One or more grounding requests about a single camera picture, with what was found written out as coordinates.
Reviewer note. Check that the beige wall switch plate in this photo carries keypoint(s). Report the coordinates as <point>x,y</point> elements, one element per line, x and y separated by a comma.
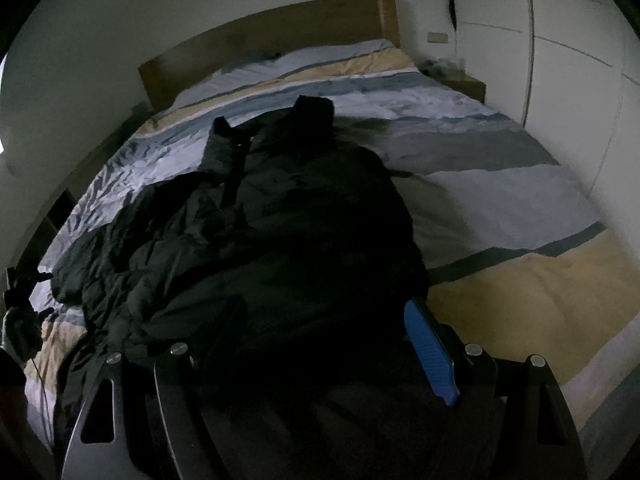
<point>438,37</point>

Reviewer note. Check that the bed with striped duvet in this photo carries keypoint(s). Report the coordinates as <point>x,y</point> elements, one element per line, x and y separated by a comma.
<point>480,200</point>

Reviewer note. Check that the black padded jacket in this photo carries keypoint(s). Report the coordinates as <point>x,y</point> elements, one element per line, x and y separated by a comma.
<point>280,240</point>

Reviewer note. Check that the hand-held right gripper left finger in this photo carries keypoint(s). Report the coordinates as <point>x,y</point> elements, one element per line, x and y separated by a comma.
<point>175,400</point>

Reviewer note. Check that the wooden nightstand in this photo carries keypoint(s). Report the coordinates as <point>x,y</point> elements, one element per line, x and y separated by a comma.
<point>467,85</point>

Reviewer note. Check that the white wardrobe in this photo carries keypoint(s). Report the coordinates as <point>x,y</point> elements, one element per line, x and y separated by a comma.
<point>555,50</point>

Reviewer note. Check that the wooden headboard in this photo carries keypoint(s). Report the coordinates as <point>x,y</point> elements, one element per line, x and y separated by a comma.
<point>260,35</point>

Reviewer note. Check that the wooden bedside shelf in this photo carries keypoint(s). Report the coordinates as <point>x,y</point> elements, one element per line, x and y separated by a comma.
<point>60,210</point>

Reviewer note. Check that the small clutter on nightstand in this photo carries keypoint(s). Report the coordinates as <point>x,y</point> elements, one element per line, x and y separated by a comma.
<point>442,66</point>

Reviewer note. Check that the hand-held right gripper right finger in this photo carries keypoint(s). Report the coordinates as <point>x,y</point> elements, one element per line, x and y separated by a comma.
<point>431,355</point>

